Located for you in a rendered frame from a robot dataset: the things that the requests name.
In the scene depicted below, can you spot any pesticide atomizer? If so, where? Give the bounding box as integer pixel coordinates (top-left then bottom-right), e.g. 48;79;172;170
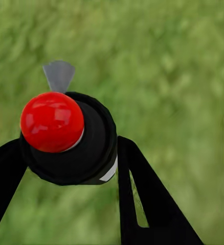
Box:
19;59;118;185

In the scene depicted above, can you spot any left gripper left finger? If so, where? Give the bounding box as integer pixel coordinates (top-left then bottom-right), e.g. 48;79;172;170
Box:
0;138;28;221

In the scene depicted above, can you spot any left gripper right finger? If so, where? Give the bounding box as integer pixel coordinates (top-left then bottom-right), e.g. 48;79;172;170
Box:
117;136;204;245

